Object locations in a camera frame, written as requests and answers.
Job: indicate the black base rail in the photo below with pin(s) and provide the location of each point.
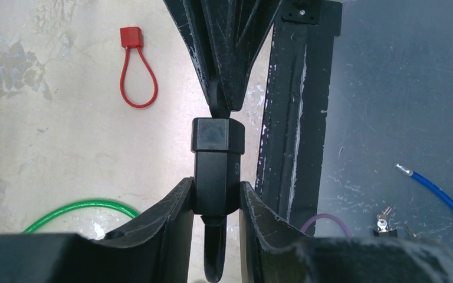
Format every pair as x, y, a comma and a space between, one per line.
295, 108

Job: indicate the red cable lock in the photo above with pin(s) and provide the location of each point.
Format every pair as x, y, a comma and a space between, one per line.
138, 84

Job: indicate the black padlock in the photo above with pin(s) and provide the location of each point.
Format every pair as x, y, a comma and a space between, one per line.
218, 145

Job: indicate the keys on lower floor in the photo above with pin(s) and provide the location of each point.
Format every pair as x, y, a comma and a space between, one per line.
383, 228

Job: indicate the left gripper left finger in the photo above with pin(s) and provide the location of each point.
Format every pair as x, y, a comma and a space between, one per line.
153, 247

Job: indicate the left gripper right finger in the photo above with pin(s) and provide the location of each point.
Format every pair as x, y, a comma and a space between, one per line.
272, 250

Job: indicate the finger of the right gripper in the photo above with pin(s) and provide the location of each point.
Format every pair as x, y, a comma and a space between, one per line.
237, 30
190, 20

